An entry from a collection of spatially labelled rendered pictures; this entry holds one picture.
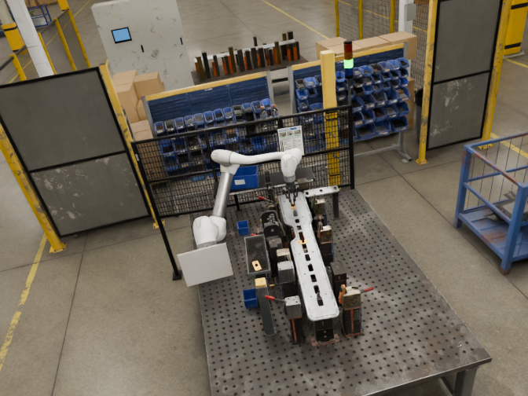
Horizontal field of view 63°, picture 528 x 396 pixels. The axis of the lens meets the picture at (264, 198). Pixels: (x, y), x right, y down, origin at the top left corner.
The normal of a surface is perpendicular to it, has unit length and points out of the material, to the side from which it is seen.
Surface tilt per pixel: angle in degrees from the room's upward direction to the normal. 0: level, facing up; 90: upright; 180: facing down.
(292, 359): 0
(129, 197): 91
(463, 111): 90
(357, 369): 0
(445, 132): 90
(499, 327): 0
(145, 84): 90
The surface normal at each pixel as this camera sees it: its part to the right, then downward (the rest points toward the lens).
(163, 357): -0.14, -0.83
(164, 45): 0.22, 0.51
